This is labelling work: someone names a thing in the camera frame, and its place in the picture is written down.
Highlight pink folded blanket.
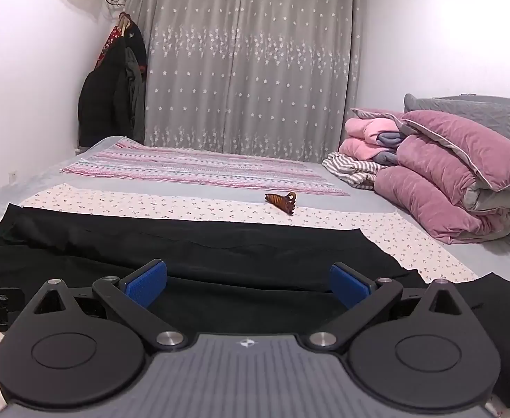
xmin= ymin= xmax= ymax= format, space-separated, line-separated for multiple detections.
xmin=339 ymin=108 xmax=408 ymax=162

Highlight mauve folded quilt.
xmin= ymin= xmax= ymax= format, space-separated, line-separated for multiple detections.
xmin=374 ymin=135 xmax=510 ymax=245

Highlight pink striped blanket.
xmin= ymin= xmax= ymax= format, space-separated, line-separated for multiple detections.
xmin=61 ymin=136 xmax=351 ymax=196

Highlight grey-blue folded cloth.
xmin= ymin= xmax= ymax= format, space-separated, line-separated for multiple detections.
xmin=377 ymin=131 xmax=409 ymax=166

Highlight black pants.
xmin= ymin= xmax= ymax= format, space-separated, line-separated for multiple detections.
xmin=0 ymin=202 xmax=427 ymax=336

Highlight black cloth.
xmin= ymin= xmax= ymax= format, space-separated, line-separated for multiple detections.
xmin=429 ymin=272 xmax=510 ymax=408

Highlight floral cherry bed sheet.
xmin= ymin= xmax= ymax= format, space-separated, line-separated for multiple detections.
xmin=0 ymin=135 xmax=510 ymax=290

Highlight grey star print curtain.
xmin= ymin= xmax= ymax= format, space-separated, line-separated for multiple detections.
xmin=120 ymin=0 xmax=366 ymax=162

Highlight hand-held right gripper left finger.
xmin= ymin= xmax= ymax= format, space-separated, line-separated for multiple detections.
xmin=31 ymin=259 xmax=186 ymax=351

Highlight grey hanging garment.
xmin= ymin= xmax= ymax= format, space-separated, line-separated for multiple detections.
xmin=124 ymin=46 xmax=147 ymax=144

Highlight dark hanging garment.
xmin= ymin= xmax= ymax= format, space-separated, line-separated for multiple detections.
xmin=126 ymin=24 xmax=148 ymax=68

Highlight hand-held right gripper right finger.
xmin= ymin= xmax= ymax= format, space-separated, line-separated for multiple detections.
xmin=328 ymin=262 xmax=466 ymax=351

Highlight cherry print bed sheet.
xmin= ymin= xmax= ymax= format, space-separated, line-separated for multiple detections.
xmin=0 ymin=183 xmax=510 ymax=418

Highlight red floral hanging garment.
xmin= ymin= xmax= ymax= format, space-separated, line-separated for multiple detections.
xmin=95 ymin=25 xmax=123 ymax=70

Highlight brown hair claw clip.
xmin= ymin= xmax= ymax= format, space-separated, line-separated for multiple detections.
xmin=264 ymin=191 xmax=298 ymax=217

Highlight mauve pillow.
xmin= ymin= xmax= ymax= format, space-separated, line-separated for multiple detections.
xmin=400 ymin=110 xmax=510 ymax=190

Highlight black hanging coat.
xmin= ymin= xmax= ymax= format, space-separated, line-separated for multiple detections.
xmin=78 ymin=41 xmax=134 ymax=148

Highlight grey quilted headboard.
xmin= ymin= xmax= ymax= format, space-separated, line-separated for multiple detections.
xmin=403 ymin=93 xmax=510 ymax=157

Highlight grey white striped cloth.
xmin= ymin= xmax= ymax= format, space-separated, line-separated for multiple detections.
xmin=322 ymin=152 xmax=388 ymax=190

